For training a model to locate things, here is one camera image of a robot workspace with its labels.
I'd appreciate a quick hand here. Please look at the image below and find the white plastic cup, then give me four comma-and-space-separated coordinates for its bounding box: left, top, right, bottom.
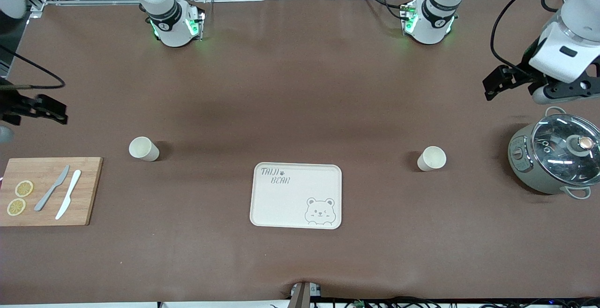
417, 146, 447, 172
129, 136, 160, 162

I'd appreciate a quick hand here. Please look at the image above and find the bamboo cutting board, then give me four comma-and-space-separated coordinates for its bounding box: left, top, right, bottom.
0, 157, 104, 227

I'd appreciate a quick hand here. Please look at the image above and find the grey-green electric cooking pot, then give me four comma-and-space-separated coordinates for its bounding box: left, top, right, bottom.
508, 106, 600, 200

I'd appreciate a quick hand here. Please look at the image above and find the metal table clamp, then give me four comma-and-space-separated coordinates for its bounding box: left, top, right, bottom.
290, 281, 322, 308

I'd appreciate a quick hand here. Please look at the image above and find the white bear print tray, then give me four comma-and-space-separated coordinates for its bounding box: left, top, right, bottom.
249, 162, 343, 230

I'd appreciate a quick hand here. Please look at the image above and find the white plastic knife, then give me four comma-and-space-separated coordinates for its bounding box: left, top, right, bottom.
55, 169, 82, 220

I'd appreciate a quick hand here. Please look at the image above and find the glass pot lid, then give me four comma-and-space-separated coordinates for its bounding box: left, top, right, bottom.
531, 113, 600, 174

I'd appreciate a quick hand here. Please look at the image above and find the grey plastic knife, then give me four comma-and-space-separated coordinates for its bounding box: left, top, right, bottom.
34, 165, 70, 212

